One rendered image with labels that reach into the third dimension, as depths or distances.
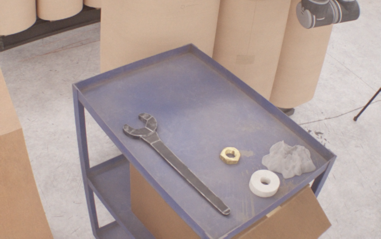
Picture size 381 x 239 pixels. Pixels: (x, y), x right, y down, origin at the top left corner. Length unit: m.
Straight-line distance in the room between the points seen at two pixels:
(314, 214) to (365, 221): 1.19
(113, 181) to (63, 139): 0.96
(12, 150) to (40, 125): 1.39
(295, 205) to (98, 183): 0.70
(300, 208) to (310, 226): 0.06
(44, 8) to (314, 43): 2.00
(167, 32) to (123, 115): 0.48
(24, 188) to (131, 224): 0.38
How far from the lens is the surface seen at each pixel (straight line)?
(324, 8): 1.47
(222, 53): 1.85
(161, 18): 1.47
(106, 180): 1.44
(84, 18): 3.45
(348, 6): 1.57
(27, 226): 1.34
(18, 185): 1.19
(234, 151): 1.03
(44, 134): 2.40
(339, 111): 2.90
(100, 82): 1.23
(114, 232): 1.76
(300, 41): 2.14
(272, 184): 0.97
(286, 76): 2.25
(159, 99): 1.18
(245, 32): 1.79
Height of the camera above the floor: 1.59
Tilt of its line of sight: 40 degrees down
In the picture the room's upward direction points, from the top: 7 degrees clockwise
